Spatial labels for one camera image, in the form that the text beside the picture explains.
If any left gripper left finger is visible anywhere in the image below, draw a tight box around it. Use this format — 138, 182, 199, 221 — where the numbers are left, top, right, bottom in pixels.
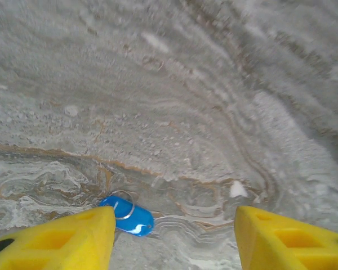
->
0, 205, 117, 270

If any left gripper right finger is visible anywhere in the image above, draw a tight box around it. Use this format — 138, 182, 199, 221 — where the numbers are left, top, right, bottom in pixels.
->
234, 205, 338, 270

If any silver metal keyring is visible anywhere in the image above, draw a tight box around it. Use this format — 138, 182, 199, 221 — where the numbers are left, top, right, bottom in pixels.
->
109, 190, 136, 221

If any blue plastic key tag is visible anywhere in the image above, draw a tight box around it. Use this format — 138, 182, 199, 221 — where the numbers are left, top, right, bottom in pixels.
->
99, 195, 155, 239

